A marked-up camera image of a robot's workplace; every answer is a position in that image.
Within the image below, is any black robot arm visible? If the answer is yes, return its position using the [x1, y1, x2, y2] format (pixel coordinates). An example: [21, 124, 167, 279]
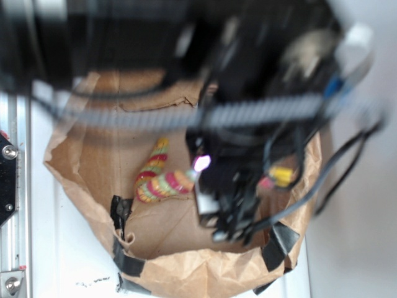
[1, 1, 370, 243]

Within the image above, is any silver corner bracket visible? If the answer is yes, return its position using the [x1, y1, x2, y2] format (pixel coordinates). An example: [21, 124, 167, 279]
[1, 270, 26, 298]

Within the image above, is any multicolored twisted rope toy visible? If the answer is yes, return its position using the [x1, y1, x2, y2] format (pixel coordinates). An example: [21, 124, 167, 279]
[134, 137, 198, 203]

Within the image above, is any aluminium frame rail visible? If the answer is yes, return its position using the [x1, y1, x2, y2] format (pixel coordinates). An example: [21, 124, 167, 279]
[1, 93, 32, 297]

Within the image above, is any black toothed drive belt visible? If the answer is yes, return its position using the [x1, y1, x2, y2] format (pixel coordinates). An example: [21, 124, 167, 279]
[30, 93, 388, 132]

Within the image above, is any brown paper bag bin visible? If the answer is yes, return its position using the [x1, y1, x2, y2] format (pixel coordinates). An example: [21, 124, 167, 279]
[44, 72, 322, 297]

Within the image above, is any black bracket with bolt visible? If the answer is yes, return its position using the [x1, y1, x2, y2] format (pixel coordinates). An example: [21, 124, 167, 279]
[0, 131, 19, 227]

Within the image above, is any black cable loop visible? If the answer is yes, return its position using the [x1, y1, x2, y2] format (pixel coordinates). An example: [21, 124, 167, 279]
[254, 122, 384, 230]

